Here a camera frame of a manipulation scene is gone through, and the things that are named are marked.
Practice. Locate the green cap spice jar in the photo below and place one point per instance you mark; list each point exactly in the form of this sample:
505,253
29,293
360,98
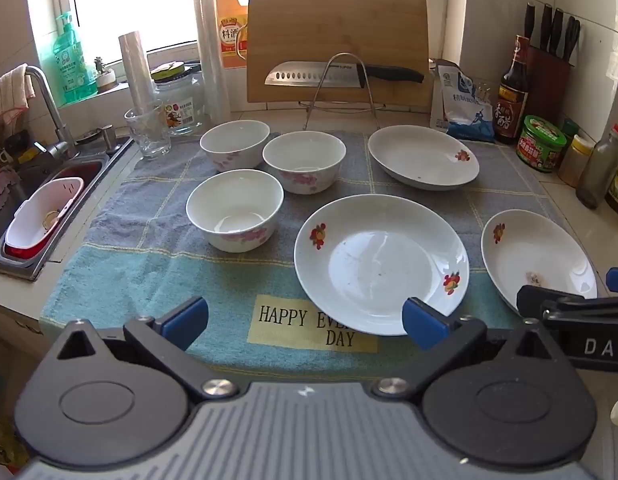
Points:
570,127

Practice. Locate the white blue salt bag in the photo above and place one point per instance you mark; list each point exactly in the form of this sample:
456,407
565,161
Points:
464,110

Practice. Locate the orange cooking wine jug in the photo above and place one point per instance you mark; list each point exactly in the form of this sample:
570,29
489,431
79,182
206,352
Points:
231,35

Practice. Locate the dark red knife block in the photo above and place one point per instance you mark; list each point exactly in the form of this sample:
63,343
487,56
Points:
549,90

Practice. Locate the white plate red flowers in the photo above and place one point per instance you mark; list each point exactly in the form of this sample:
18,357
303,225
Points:
534,255
379,260
419,155

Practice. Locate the dark vinegar bottle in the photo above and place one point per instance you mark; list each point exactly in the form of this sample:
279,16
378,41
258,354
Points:
511,105

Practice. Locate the white bowl pink flowers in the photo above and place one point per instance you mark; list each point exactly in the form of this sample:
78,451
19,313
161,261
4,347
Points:
229,205
304,155
234,140

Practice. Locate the tall clear plastic wrap roll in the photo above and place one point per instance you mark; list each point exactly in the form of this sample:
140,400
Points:
211,60

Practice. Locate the metal sink dispenser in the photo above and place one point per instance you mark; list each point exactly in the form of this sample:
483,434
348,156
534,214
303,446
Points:
109,137

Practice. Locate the black kitchen scissors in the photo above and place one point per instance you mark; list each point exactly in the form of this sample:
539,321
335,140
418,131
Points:
570,40

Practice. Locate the glass bottle red cap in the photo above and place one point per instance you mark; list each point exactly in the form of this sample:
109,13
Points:
596,175

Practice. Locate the red basin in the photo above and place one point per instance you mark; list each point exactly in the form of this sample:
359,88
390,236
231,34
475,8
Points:
91,167

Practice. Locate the small potted plant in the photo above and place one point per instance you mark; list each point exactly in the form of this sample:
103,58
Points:
105,80

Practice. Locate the green lid sauce jar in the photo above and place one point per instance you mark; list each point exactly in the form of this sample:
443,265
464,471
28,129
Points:
539,145

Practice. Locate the steel sink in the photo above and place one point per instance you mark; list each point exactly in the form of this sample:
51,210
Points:
24,267

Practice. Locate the white pink striped dishcloth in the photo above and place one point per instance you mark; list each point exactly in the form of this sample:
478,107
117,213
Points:
11,92

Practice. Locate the glass jar with lid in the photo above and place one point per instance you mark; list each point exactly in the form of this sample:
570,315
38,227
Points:
184,110

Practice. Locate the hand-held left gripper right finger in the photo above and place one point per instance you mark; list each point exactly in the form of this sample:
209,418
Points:
424,320

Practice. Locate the green dish soap bottle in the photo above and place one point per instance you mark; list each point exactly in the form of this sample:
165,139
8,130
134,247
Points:
74,70

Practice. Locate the grey teal checked towel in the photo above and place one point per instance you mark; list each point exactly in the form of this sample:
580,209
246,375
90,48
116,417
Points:
139,270

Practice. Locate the white plastic basket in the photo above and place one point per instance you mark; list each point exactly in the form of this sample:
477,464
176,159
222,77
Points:
64,190

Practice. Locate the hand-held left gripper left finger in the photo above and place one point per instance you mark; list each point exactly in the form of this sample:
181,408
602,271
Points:
184,317

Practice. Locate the steel faucet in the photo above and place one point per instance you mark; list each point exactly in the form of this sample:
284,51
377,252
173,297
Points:
49,105

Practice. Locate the clear glass cup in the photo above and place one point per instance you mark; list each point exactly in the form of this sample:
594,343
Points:
151,142

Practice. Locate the yellow lid spice jar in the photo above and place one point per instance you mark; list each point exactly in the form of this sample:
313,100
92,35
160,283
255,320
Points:
574,165

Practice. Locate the bamboo cutting board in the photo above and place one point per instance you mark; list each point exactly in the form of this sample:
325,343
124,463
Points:
339,25

